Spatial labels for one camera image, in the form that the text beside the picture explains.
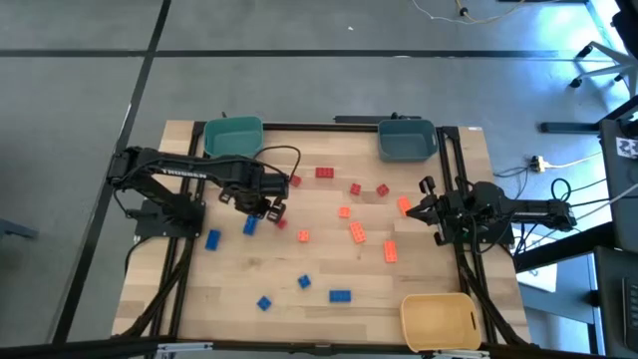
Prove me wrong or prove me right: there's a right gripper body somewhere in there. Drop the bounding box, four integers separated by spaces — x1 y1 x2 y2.
436 191 470 236

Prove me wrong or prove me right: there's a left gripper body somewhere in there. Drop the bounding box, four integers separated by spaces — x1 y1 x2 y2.
232 183 267 216

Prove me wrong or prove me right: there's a teal plastic bin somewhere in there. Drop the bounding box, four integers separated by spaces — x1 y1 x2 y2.
202 115 265 160

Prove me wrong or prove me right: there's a dark grey-blue plastic bin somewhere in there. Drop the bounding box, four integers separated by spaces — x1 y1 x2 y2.
377 118 440 164

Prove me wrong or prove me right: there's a yellow plastic bin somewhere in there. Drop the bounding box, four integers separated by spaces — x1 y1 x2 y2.
400 292 483 353

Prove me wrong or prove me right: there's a white paper sheet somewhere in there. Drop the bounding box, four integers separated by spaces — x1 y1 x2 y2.
515 261 558 294

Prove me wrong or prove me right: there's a black flat bar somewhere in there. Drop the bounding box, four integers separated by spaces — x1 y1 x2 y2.
332 114 423 126

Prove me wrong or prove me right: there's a black desk foot bar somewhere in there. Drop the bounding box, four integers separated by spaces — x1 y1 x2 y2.
539 121 602 135

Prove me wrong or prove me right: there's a dark grey desk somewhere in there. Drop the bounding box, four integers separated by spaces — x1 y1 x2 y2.
596 94 638 253

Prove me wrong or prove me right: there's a black white marker tag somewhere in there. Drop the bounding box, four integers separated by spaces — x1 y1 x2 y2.
615 135 638 160

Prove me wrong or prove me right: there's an office chair white base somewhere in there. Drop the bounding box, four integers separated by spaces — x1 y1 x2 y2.
569 0 638 99

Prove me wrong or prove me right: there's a left wrist camera housing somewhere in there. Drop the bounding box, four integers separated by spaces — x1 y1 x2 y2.
262 173 292 199

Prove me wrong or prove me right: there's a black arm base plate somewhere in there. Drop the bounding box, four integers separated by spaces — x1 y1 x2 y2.
445 206 515 246
133 198 206 239

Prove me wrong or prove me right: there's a black looped cable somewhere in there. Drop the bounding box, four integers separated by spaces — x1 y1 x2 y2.
252 145 302 181
549 177 573 202

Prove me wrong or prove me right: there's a black aluminium table frame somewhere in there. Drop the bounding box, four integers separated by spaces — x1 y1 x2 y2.
0 119 638 359

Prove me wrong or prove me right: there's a black cable bundle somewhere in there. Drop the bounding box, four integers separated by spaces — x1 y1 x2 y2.
456 246 532 348
113 236 195 340

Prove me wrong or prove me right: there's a white power cable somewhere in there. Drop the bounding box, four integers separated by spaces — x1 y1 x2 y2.
542 151 604 170

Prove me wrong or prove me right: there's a silver frame bracket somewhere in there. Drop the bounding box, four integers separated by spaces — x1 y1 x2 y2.
157 341 214 354
431 348 492 359

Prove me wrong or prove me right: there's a white floor cable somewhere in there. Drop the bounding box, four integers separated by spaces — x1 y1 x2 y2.
411 0 499 26

